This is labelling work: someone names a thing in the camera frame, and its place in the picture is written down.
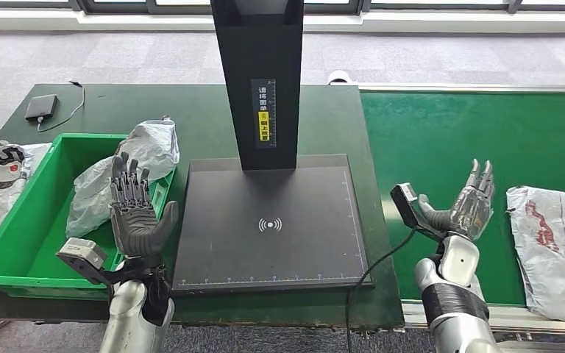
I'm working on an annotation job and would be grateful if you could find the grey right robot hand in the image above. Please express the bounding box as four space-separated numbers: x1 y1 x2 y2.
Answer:
416 158 497 243

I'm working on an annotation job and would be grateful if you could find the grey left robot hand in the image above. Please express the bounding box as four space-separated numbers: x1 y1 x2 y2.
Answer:
109 151 180 259

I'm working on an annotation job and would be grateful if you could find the grey parcel bag brown print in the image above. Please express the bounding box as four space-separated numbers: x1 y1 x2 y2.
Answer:
65 116 181 240

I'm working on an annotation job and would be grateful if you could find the grey parcel bag red print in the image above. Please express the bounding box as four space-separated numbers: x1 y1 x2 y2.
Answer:
505 185 565 328

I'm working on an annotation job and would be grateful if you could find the green conveyor belt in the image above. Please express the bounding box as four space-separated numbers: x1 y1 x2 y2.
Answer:
358 83 565 353

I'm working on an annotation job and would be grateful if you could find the black inbound scanner machine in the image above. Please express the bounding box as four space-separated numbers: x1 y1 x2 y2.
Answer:
170 0 375 296

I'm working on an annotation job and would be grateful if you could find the green plastic crate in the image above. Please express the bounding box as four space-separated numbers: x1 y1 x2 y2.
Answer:
0 132 177 299

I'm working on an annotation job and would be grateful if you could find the dark green table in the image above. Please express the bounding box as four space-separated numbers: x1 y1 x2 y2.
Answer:
0 83 405 327

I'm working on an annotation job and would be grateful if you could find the black power bank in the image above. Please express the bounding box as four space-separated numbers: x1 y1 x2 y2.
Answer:
24 94 59 122

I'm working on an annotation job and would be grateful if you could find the black yellow label sticker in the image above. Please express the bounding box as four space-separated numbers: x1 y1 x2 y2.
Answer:
250 77 277 149

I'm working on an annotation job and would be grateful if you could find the white round roller end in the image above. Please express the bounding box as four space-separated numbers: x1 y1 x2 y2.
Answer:
326 70 352 86

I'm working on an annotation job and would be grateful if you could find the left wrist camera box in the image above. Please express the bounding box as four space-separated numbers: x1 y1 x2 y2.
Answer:
55 238 132 286

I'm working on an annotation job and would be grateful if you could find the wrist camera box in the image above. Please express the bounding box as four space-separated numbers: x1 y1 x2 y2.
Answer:
55 238 132 286
390 182 452 243

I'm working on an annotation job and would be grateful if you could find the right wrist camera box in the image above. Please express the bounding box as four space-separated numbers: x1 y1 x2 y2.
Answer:
390 182 452 243

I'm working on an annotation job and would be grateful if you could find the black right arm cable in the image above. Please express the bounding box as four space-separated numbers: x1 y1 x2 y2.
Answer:
344 227 417 353

